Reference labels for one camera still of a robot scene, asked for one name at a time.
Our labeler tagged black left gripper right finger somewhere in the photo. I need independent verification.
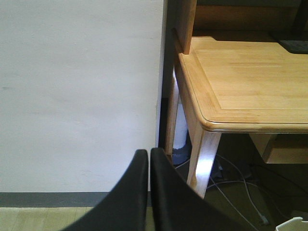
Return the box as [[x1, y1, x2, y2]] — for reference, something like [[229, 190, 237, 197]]
[[150, 148, 252, 231]]

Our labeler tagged black monitor with stand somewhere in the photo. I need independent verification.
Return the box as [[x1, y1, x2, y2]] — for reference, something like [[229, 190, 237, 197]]
[[269, 0, 308, 54]]

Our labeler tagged wooden desk drawer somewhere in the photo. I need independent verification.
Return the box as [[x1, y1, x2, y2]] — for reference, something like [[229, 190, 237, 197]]
[[249, 133, 308, 164]]

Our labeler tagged white grey cylinder under desk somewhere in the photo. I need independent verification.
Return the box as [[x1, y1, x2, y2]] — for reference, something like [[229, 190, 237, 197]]
[[172, 103, 191, 165]]

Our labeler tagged white plastic trash bin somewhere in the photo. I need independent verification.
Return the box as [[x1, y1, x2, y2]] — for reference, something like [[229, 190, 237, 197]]
[[275, 217, 308, 231]]

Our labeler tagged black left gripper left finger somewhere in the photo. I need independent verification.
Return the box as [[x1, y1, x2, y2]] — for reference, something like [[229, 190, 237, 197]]
[[64, 150, 148, 231]]

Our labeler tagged light wooden desk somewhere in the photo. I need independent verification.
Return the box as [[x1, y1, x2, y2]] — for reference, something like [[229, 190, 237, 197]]
[[165, 0, 308, 199]]

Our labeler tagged white cable under desk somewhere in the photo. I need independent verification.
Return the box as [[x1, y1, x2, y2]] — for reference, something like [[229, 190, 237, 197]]
[[206, 155, 269, 226]]

